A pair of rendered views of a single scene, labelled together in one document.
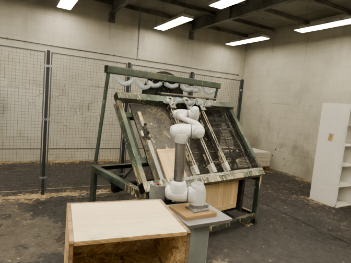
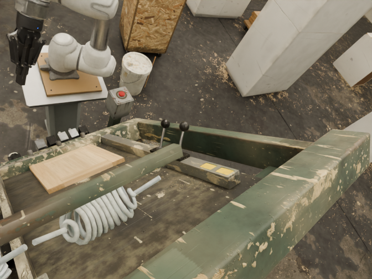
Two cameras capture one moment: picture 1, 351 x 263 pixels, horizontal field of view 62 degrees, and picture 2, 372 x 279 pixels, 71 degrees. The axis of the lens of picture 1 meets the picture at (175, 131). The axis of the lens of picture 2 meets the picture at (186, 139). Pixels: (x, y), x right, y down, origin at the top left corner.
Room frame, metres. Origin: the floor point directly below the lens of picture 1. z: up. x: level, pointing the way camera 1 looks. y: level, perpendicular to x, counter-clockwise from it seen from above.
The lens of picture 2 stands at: (4.08, 0.13, 2.23)
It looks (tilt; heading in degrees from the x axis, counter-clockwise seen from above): 52 degrees down; 154
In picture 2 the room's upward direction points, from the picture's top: 36 degrees clockwise
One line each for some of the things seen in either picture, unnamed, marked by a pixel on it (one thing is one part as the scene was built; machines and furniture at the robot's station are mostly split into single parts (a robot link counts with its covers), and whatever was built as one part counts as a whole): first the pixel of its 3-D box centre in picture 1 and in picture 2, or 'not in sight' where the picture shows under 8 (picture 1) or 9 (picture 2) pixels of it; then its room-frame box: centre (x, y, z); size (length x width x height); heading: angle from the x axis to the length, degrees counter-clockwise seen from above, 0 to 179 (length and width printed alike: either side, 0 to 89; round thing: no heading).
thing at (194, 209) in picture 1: (198, 206); (58, 66); (2.79, -0.29, 0.80); 0.22 x 0.18 x 0.06; 119
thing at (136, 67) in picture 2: not in sight; (135, 72); (2.04, 0.21, 0.24); 0.32 x 0.30 x 0.47; 119
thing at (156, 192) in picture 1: (157, 192); (119, 103); (2.98, 0.13, 0.84); 0.12 x 0.12 x 0.18; 40
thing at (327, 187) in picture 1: (337, 153); not in sight; (6.02, -3.38, 1.03); 0.61 x 0.58 x 2.05; 119
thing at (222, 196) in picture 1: (217, 193); not in sight; (4.16, -0.69, 0.52); 0.90 x 0.02 x 0.55; 130
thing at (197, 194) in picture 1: (197, 192); (64, 51); (2.79, -0.26, 0.94); 0.18 x 0.16 x 0.22; 92
